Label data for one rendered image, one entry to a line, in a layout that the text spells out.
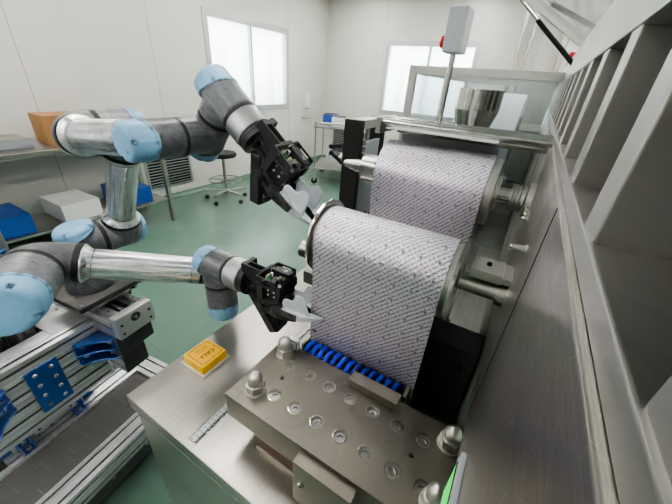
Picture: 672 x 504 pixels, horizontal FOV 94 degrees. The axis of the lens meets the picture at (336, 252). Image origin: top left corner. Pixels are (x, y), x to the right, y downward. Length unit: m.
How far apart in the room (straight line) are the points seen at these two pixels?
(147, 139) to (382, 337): 0.55
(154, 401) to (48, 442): 1.01
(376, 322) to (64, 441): 1.46
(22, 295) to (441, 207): 0.83
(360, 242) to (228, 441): 0.46
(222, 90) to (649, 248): 0.64
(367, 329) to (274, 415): 0.22
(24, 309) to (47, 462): 1.01
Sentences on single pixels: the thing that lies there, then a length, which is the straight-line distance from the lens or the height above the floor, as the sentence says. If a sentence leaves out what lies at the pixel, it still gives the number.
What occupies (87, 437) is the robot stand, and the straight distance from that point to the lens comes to 1.76.
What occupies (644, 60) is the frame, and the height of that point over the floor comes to 1.55.
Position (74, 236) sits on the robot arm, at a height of 1.03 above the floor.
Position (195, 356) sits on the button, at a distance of 0.86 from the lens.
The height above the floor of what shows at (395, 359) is 1.08.
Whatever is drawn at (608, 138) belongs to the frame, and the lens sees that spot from 0.36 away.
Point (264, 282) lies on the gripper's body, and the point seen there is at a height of 1.14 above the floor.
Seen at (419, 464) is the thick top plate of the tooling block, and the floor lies 1.03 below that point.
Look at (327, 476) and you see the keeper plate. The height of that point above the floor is 1.02.
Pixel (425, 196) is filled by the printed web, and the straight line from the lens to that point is 0.71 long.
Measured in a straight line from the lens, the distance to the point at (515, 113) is 1.46.
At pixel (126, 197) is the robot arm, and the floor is 1.14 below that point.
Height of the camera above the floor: 1.52
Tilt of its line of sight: 29 degrees down
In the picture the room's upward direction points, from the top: 4 degrees clockwise
